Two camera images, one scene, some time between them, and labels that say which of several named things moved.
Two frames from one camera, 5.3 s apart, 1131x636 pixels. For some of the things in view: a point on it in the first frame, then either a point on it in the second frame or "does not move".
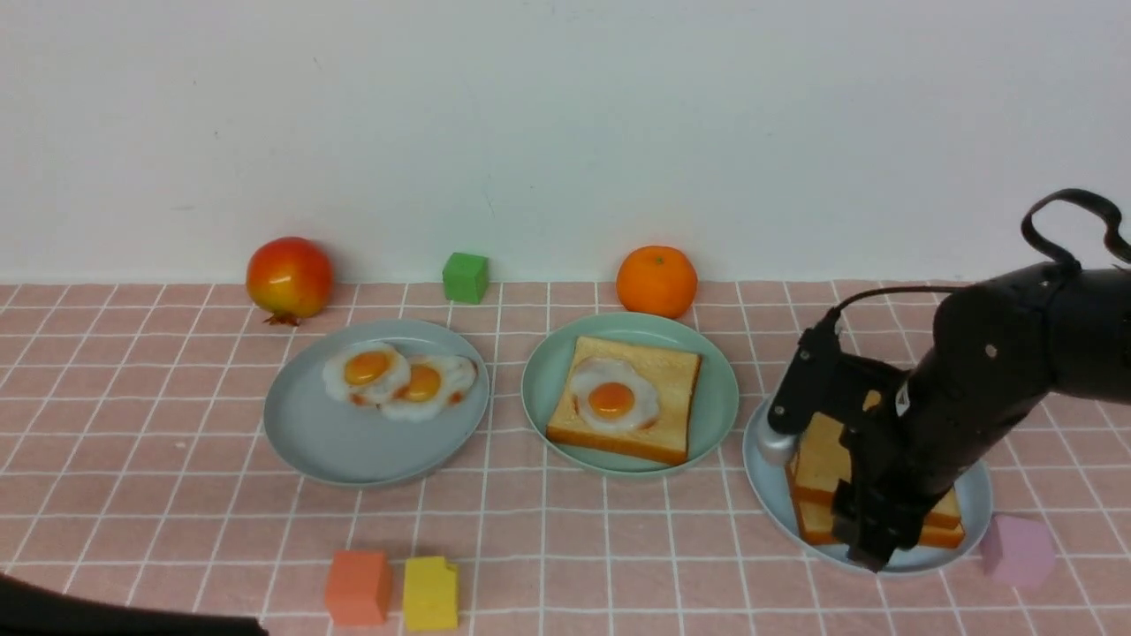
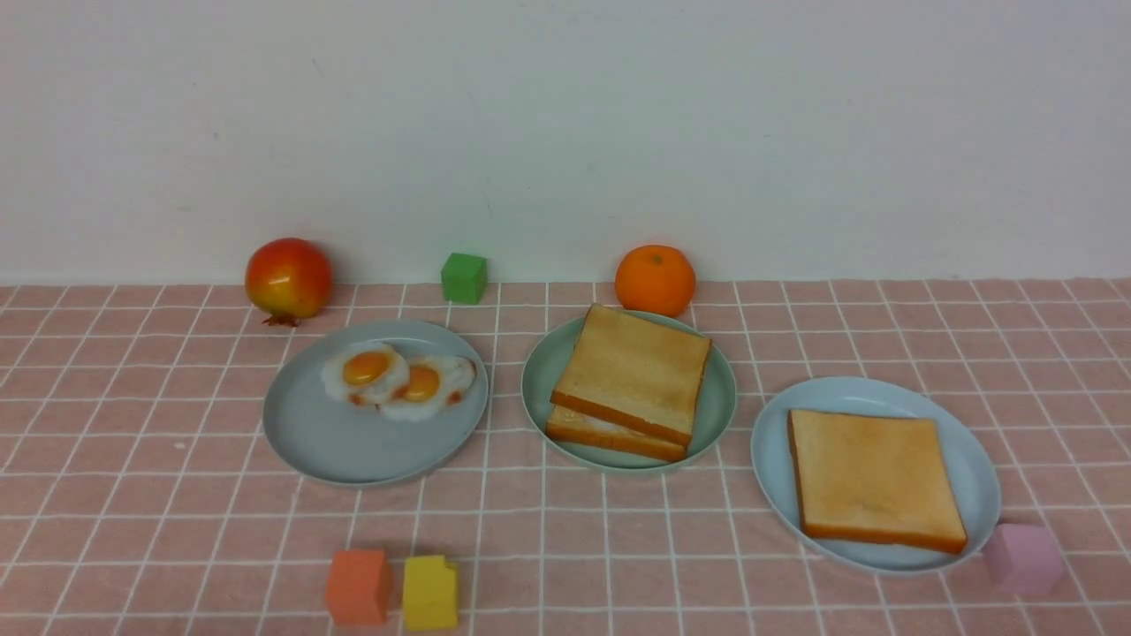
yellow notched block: [430, 594] does not move
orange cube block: [358, 587] does not move
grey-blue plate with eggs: [319, 437] does not move
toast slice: [822, 458] to [634, 368]
